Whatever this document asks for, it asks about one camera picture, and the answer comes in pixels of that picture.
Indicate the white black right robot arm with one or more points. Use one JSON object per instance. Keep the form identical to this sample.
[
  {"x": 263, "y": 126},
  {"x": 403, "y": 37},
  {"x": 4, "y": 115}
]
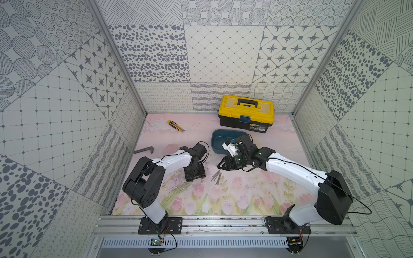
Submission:
[{"x": 333, "y": 195}]

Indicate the steel nail pile right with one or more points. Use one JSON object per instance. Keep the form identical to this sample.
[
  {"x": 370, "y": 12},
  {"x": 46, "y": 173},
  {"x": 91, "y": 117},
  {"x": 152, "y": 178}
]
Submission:
[{"x": 216, "y": 175}]

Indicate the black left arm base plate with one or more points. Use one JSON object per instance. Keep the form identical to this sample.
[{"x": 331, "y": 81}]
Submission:
[{"x": 170, "y": 225}]

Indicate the yellow black utility knife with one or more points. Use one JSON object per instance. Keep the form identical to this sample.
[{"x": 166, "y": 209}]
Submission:
[{"x": 175, "y": 126}]

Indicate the steel nail pile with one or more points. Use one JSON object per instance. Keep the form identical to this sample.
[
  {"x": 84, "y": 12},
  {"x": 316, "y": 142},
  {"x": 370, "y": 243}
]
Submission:
[
  {"x": 218, "y": 179},
  {"x": 216, "y": 175}
]

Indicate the steel nail pile lower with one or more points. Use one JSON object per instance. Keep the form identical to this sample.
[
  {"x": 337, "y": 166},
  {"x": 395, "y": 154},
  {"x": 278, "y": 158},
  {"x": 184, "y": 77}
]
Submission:
[{"x": 218, "y": 179}]

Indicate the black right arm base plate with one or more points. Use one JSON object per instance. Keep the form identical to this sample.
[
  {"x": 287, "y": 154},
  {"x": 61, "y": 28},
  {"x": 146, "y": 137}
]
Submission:
[{"x": 284, "y": 225}]

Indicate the white perforated cable duct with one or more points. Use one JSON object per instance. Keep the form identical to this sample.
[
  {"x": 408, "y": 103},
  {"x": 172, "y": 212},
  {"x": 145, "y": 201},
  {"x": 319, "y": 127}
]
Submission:
[{"x": 197, "y": 242}]

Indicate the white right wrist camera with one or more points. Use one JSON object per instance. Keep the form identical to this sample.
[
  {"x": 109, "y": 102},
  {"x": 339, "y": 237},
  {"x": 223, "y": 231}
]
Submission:
[{"x": 231, "y": 147}]

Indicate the dark metal hex key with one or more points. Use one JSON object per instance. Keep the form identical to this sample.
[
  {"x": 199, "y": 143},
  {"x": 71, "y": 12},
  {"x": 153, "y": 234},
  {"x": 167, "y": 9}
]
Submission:
[{"x": 151, "y": 149}]

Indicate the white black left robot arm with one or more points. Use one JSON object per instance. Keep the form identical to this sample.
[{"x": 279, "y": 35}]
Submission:
[{"x": 144, "y": 182}]

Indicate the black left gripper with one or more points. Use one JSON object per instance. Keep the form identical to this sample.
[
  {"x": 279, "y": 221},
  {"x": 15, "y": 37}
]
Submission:
[{"x": 194, "y": 172}]

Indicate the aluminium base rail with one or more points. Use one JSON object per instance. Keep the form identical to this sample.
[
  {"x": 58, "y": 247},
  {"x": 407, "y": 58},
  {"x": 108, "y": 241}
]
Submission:
[{"x": 225, "y": 226}]

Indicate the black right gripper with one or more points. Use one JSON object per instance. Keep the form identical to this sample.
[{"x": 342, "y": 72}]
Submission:
[{"x": 228, "y": 164}]

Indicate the yellow black toolbox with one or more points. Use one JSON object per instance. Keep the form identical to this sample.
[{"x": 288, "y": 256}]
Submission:
[{"x": 246, "y": 113}]

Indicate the teal plastic storage box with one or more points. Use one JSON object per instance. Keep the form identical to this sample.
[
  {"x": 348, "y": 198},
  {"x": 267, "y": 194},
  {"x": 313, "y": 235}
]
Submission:
[{"x": 219, "y": 137}]

